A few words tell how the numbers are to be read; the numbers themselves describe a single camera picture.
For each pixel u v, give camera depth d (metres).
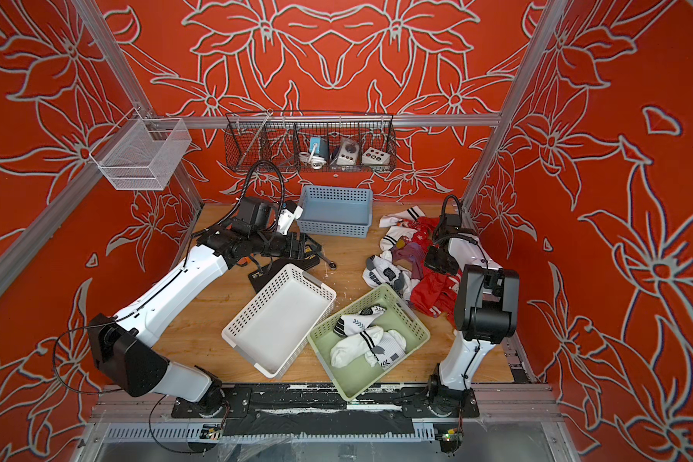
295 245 0.66
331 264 0.99
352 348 0.78
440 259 0.81
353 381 0.77
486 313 0.49
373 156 0.95
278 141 1.01
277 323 0.88
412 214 1.15
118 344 0.40
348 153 0.90
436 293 0.87
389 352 0.78
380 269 0.97
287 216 0.69
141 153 0.91
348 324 0.82
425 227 1.07
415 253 0.98
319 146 0.84
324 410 0.73
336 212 1.17
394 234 1.03
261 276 0.95
